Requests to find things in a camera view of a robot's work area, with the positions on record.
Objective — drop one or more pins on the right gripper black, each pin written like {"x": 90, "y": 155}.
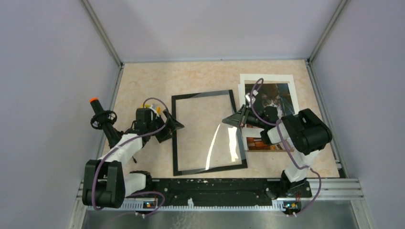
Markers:
{"x": 239, "y": 119}

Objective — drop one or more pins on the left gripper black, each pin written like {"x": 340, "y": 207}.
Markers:
{"x": 172, "y": 124}

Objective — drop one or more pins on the white photo mat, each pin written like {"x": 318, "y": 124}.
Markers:
{"x": 247, "y": 82}

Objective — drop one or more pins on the cat photo print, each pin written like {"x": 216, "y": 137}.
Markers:
{"x": 275, "y": 95}

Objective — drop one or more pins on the black picture frame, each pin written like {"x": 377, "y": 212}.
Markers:
{"x": 177, "y": 142}

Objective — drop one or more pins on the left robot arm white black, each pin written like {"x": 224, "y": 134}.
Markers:
{"x": 105, "y": 185}

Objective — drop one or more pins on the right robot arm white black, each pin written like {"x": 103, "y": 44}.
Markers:
{"x": 307, "y": 133}

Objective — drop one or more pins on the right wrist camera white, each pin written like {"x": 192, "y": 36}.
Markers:
{"x": 250, "y": 98}

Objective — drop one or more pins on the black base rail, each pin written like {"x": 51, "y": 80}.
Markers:
{"x": 222, "y": 192}

